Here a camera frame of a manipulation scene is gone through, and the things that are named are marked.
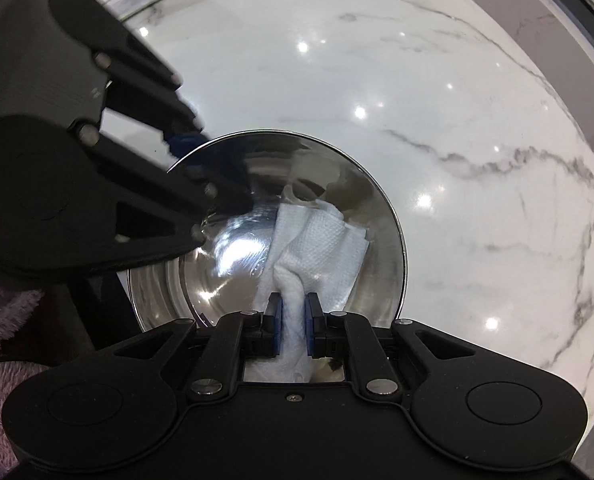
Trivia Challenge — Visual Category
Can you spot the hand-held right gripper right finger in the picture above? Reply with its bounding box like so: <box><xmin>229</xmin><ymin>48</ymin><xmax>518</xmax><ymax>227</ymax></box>
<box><xmin>304</xmin><ymin>292</ymin><xmax>478</xmax><ymax>399</ymax></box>

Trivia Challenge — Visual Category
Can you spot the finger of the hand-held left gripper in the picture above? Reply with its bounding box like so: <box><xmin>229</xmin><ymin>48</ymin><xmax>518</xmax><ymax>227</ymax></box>
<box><xmin>74</xmin><ymin>121</ymin><xmax>256</xmax><ymax>267</ymax></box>
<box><xmin>92</xmin><ymin>30</ymin><xmax>208</xmax><ymax>157</ymax></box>

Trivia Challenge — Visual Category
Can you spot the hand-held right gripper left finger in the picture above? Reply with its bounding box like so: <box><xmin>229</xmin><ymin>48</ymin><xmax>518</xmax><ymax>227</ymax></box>
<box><xmin>114</xmin><ymin>292</ymin><xmax>284</xmax><ymax>403</ymax></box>

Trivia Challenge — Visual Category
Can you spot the stainless steel bowl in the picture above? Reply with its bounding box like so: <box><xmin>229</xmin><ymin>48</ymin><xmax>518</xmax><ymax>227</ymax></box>
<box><xmin>127</xmin><ymin>130</ymin><xmax>408</xmax><ymax>335</ymax></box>

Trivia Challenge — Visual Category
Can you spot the white paper towel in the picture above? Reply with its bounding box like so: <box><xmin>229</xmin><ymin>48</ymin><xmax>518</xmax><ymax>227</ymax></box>
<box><xmin>244</xmin><ymin>200</ymin><xmax>371</xmax><ymax>383</ymax></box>

